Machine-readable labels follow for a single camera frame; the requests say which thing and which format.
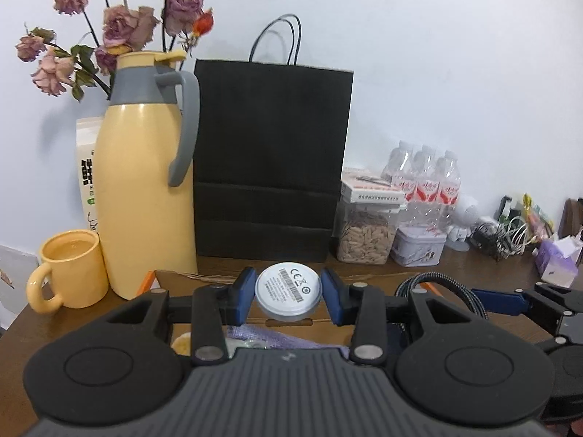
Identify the white booklet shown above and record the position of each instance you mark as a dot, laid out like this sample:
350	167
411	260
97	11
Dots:
13	282

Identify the yellow mug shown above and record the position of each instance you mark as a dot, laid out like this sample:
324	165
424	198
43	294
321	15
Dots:
77	277

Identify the dried pink roses bouquet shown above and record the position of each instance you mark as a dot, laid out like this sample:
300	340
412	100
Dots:
123	22

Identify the purple tissue pack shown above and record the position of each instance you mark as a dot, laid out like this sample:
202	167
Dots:
558	268

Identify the white robot toy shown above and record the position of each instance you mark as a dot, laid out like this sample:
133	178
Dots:
467	209

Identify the black paper bag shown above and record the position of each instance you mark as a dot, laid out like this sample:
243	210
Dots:
273	145

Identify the clear seed jar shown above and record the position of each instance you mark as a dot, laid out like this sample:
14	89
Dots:
364	236

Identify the black charger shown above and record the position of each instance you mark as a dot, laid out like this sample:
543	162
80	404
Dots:
508	209

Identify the yellow thermos jug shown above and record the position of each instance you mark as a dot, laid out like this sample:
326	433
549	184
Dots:
136	191

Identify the brown leather item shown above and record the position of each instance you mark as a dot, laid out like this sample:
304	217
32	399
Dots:
575	216

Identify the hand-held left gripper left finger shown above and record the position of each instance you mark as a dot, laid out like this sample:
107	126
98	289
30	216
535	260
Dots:
243	295

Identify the white flat box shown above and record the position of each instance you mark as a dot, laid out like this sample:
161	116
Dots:
369	191

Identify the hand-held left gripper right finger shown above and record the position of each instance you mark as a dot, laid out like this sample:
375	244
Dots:
332	299

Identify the white printed tin box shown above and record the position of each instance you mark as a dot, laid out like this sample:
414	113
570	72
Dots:
416	248

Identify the purple woven pouch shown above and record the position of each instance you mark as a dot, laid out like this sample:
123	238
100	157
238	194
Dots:
273	339

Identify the yellow sponge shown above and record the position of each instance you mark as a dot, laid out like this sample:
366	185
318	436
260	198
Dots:
182	345

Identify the white round device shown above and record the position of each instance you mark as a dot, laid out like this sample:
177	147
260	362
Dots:
289	289

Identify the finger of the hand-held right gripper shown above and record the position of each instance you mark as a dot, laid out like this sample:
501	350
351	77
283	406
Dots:
569	327
498	302

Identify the white milk carton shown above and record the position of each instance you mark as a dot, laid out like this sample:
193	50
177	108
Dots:
86	168

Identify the red cardboard box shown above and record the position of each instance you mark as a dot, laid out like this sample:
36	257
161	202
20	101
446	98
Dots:
205	277

